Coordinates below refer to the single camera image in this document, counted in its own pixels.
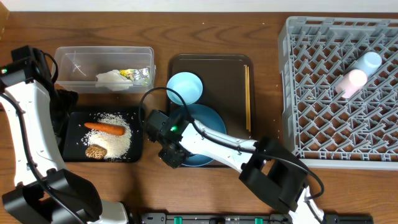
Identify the green pandan cake wrapper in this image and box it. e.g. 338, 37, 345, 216
119, 69, 135, 81

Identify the pink cup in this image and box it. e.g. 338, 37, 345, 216
336, 69, 368, 98

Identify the light blue bowl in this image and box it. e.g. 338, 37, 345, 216
167, 72, 203, 105

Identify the light blue cup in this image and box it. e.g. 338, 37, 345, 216
354, 52, 382, 78

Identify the grey dishwasher rack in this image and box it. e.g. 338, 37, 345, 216
278, 16, 397, 170

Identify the brown mushroom food scrap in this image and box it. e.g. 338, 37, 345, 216
85, 144, 108, 159

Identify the dark blue plate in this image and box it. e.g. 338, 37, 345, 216
182, 104, 226, 167

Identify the white tissue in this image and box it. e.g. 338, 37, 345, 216
95, 70, 132, 91

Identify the clear plastic container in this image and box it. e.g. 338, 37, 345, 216
52, 46, 155, 94

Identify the brown serving tray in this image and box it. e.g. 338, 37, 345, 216
168, 54, 256, 139

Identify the orange carrot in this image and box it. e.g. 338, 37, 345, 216
84, 123, 125, 136

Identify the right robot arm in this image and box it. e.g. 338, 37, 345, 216
143, 110, 326, 223

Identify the black plastic tray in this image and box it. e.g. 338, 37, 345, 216
60, 106, 143, 163

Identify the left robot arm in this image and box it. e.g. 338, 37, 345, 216
1, 45, 134, 223

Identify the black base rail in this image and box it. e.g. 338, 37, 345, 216
140, 213, 374, 224

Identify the aluminium foil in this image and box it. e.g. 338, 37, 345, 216
133, 67, 150, 82

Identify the pile of white rice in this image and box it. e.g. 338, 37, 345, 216
80, 113, 133, 162

